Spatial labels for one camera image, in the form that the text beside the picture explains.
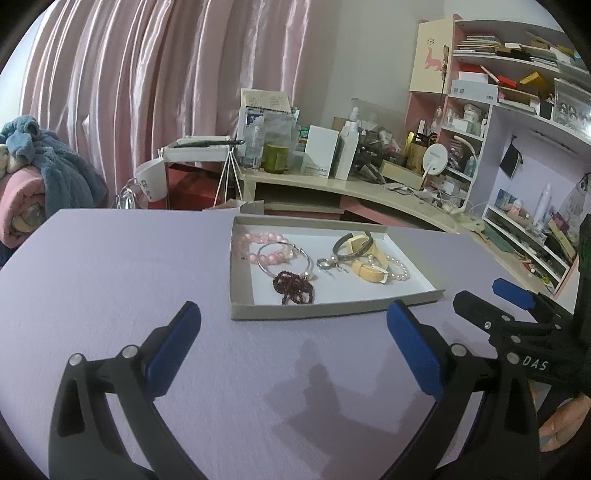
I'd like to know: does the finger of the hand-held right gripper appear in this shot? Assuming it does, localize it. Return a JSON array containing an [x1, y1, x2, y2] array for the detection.
[[492, 278, 575, 324], [452, 291, 539, 335]]

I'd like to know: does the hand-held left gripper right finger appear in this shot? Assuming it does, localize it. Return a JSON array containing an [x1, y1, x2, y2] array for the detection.
[[383, 300, 541, 480]]

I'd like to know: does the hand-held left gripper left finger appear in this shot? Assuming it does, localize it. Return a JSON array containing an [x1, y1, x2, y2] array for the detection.
[[48, 301, 204, 480]]

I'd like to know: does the white pearl bracelet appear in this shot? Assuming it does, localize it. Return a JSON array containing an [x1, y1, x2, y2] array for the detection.
[[381, 254, 411, 282]]

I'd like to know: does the shallow cardboard tray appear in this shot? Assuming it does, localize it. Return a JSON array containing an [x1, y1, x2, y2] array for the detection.
[[229, 215, 445, 322]]

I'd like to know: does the thin silver hoop bangle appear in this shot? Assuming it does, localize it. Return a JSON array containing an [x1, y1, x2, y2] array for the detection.
[[256, 241, 316, 280]]

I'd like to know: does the wide silver bangle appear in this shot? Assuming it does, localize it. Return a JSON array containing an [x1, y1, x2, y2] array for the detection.
[[331, 232, 374, 258]]

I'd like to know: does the dark red bead bracelet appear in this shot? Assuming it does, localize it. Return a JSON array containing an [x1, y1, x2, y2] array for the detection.
[[272, 271, 316, 306]]

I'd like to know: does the person's right hand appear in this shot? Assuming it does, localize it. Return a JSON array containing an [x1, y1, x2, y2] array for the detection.
[[538, 392, 591, 455]]

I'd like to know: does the white desk organizer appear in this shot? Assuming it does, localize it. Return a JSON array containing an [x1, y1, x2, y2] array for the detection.
[[480, 203, 579, 283]]

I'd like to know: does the round white mirror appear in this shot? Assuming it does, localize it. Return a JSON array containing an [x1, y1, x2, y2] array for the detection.
[[421, 143, 450, 191]]

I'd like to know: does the flat beige box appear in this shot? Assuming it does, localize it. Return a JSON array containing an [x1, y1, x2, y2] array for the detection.
[[379, 159, 426, 190]]

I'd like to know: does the pink white shelf unit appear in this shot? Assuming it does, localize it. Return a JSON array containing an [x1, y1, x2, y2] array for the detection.
[[409, 16, 591, 298]]

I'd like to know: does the white printed bucket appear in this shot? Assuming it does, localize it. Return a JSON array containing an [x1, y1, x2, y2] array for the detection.
[[135, 159, 167, 204]]

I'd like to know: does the curved beige desk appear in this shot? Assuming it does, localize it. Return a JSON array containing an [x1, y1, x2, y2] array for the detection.
[[238, 167, 557, 298]]

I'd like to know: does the white folding tray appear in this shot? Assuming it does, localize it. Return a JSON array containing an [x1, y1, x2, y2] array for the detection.
[[159, 136, 246, 163]]

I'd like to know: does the tall white green box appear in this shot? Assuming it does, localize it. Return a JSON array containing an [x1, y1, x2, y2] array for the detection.
[[335, 122, 361, 181]]

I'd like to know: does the green glass jar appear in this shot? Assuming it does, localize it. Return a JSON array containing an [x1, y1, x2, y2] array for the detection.
[[262, 143, 291, 175]]

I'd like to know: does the blue fleece blanket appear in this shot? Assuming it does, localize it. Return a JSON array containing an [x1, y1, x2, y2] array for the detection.
[[0, 115, 110, 217]]

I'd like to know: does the pink blanket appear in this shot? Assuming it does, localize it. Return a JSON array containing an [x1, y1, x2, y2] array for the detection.
[[0, 166, 52, 251]]

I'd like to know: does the white carton box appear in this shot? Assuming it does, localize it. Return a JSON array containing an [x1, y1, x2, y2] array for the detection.
[[303, 126, 341, 179]]

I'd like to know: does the cabinet door with animal print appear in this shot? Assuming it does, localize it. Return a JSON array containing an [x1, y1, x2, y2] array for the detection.
[[409, 18, 456, 93]]

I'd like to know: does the pink curtain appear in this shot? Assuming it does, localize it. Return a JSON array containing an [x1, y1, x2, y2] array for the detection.
[[21, 0, 324, 204]]

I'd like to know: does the black drawstring pouch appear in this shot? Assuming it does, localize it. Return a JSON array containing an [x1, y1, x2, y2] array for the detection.
[[500, 136, 523, 179]]

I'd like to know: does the pink bead bracelet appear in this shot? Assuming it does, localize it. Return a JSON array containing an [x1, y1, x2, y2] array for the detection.
[[232, 232, 296, 267]]

